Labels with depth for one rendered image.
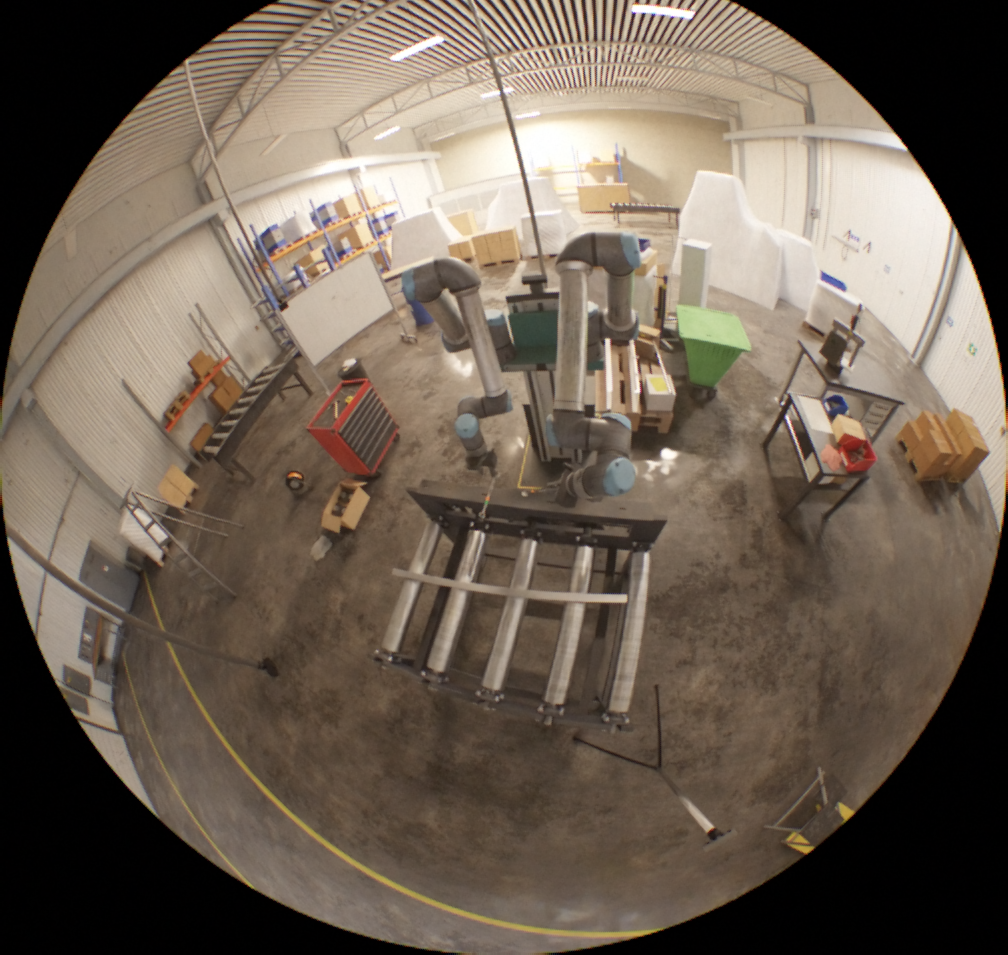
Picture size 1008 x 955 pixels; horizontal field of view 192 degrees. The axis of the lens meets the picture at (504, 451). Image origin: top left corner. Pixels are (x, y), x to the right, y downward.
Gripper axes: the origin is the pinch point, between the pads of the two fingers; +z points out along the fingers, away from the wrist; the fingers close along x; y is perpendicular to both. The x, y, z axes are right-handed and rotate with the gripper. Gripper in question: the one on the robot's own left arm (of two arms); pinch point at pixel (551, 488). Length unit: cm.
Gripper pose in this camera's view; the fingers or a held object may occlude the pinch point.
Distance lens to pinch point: 102.7
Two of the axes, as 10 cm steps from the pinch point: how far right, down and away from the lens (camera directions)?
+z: -4.1, 1.9, 8.9
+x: -3.7, 8.6, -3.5
